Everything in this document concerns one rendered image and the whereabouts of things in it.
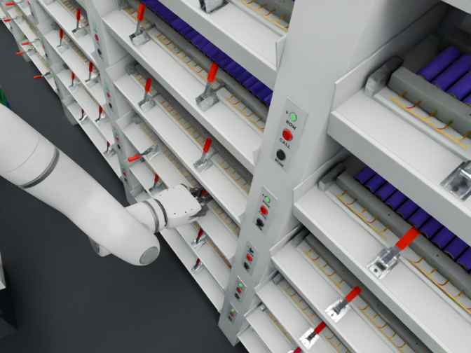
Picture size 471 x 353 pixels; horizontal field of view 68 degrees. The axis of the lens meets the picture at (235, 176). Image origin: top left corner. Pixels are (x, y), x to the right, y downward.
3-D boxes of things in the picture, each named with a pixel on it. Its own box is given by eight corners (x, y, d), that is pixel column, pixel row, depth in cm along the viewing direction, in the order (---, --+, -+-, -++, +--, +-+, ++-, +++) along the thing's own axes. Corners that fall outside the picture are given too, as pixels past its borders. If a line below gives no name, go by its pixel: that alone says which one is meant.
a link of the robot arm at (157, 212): (135, 216, 89) (146, 211, 90) (153, 240, 85) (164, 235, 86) (138, 193, 83) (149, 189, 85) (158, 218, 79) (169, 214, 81)
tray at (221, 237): (234, 268, 95) (229, 258, 87) (126, 137, 122) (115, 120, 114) (288, 222, 99) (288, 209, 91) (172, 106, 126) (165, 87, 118)
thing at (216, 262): (227, 295, 110) (220, 286, 98) (132, 173, 137) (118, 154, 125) (275, 253, 114) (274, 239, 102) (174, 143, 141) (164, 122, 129)
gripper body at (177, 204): (142, 210, 90) (178, 196, 97) (163, 239, 85) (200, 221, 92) (144, 190, 85) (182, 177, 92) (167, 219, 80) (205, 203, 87)
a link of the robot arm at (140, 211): (157, 215, 79) (137, 195, 84) (101, 238, 70) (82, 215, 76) (158, 242, 83) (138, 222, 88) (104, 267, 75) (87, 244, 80)
